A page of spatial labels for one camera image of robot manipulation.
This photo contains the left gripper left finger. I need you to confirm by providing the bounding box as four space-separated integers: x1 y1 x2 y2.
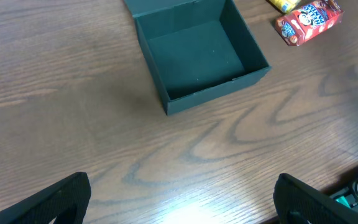
0 172 91 224

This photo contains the yellow M&M's tube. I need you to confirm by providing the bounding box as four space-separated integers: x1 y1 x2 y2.
268 0 301 14

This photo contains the black gift box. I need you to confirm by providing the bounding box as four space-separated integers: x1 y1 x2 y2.
125 0 271 115

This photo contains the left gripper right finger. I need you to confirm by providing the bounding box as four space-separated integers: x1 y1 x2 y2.
273 173 358 224

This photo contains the red Hello Panda box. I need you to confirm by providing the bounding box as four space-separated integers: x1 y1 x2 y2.
275 0 344 46

